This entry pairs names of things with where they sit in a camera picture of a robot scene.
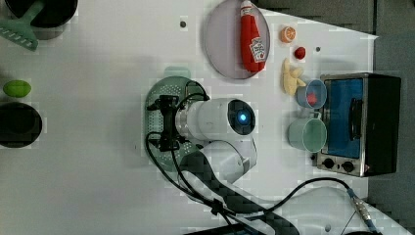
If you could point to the black cup upper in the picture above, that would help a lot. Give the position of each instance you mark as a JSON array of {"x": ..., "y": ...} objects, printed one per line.
[{"x": 20, "y": 125}]

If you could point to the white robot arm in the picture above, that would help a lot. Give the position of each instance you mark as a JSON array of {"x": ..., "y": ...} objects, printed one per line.
[{"x": 202, "y": 146}]

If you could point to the mint green cup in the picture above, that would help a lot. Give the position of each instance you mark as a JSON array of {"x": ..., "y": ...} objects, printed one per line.
[{"x": 308, "y": 134}]

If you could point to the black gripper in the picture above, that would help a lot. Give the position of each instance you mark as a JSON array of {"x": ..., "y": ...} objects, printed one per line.
[{"x": 170, "y": 139}]

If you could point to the blue cup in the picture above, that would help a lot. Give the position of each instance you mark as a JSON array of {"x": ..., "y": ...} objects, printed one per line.
[{"x": 315, "y": 86}]

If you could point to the grey oval plate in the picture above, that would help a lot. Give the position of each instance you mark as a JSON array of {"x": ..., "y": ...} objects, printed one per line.
[{"x": 222, "y": 38}]

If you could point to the red toy in cup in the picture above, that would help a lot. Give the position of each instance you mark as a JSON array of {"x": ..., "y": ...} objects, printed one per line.
[{"x": 311, "y": 99}]

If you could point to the red ketchup bottle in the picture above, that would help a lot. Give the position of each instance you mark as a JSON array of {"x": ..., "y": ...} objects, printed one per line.
[{"x": 252, "y": 47}]

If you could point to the black toaster oven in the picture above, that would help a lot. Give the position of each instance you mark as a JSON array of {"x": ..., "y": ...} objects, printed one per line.
[{"x": 361, "y": 114}]

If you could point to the orange slice toy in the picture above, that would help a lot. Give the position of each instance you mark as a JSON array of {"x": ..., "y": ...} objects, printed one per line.
[{"x": 288, "y": 34}]

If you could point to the red strawberry toy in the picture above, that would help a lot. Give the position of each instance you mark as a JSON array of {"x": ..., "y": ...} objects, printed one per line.
[{"x": 300, "y": 53}]

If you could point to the mint green oval strainer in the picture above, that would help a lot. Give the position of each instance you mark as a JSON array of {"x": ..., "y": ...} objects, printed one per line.
[{"x": 176, "y": 81}]

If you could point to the mint green spatula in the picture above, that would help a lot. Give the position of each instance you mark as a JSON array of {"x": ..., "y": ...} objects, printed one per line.
[{"x": 19, "y": 30}]

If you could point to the green lime toy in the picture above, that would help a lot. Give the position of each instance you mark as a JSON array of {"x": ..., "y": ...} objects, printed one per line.
[{"x": 17, "y": 88}]

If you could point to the black pot with spatula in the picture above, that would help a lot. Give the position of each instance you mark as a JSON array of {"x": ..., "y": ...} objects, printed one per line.
[{"x": 51, "y": 22}]

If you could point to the yellow banana toy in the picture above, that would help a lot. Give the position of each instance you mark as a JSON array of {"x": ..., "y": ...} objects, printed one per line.
[{"x": 291, "y": 78}]

